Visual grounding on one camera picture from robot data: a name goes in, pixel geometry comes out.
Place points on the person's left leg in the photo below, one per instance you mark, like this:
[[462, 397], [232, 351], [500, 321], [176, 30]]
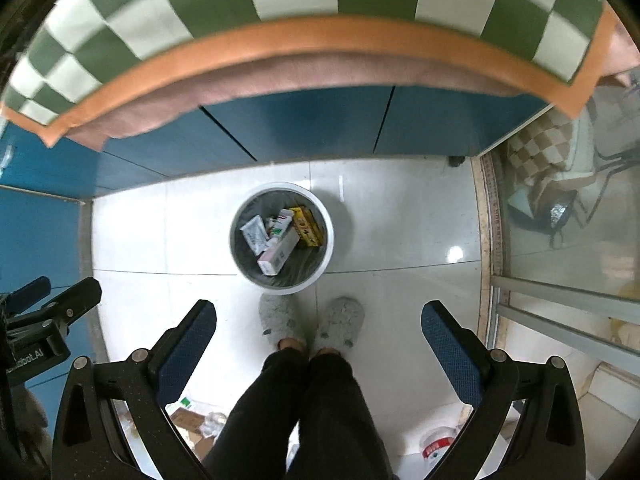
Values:
[[265, 410]]

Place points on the cardboard box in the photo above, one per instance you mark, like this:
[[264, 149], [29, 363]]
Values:
[[187, 432]]

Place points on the glass sliding door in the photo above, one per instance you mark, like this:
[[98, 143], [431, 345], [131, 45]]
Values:
[[550, 240]]

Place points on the green white medicine box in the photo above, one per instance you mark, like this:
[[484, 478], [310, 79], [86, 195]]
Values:
[[280, 222]]

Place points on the person's leg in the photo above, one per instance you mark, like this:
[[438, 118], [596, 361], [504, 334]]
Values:
[[265, 410], [335, 410]]

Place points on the door threshold strip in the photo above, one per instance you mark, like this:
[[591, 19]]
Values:
[[487, 240]]

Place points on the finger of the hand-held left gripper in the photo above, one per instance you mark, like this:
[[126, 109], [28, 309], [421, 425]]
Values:
[[30, 290], [82, 295]]

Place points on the white paper packet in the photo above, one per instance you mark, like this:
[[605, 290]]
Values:
[[254, 234]]

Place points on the yellow carton box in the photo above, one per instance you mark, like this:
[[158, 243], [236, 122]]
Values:
[[306, 225]]

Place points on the grey fluffy slipper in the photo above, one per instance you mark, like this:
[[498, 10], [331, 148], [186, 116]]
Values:
[[340, 320], [282, 317]]

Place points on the long white box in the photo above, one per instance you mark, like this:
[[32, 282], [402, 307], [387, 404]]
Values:
[[277, 255]]

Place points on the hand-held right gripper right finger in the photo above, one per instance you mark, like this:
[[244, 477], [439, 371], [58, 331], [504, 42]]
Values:
[[450, 355]]

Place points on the brown checkered mat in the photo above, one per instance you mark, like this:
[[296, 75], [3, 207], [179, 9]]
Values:
[[540, 150]]

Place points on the person's right leg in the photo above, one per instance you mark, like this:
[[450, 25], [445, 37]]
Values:
[[335, 410]]

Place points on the white trash bin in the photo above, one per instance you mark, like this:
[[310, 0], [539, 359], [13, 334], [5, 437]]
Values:
[[315, 265]]

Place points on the pink under cloth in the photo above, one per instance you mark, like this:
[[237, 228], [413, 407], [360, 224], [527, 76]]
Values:
[[250, 87]]

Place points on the white red label container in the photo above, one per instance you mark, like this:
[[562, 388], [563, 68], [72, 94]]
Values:
[[440, 445]]

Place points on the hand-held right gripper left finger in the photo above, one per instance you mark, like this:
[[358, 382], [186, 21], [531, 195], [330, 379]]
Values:
[[185, 352]]

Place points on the crumpled clear plastic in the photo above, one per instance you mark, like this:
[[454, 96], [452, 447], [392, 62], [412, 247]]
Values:
[[214, 424]]

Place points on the grey fluffy right slipper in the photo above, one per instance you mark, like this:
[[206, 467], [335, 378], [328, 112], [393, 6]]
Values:
[[340, 320]]

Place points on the grey fluffy left slipper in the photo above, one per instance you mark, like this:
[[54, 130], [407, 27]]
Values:
[[282, 317]]

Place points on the person's left forearm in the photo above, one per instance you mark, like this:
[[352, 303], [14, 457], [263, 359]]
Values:
[[32, 415]]

